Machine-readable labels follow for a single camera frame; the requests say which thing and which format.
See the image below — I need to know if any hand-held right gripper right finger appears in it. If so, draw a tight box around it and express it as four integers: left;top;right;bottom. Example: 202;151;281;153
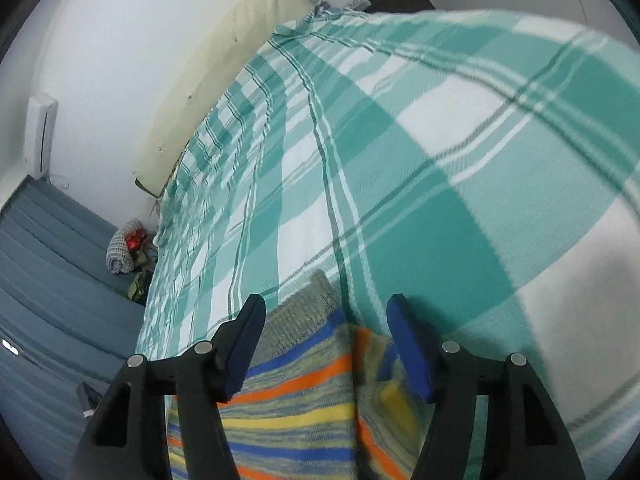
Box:
386;294;587;480

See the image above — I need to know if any striped knitted sweater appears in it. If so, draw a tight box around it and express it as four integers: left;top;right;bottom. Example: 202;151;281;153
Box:
167;270;441;480

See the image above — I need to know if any bundle of clothes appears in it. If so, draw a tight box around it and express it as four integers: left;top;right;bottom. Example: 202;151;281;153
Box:
105;218;158;303

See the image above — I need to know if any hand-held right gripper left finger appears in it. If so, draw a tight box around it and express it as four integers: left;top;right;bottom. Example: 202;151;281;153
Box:
66;293;267;480

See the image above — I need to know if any white air conditioner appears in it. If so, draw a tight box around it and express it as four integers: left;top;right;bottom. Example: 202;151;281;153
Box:
25;94;59;179

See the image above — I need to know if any teal plaid blanket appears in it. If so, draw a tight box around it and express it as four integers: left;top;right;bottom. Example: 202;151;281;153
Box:
136;7;640;480

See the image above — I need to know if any cream headboard cushion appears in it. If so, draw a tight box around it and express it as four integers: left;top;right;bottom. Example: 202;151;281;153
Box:
134;0;316;196

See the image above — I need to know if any blue-grey curtain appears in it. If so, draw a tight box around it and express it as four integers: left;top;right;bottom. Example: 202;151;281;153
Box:
0;175;151;480

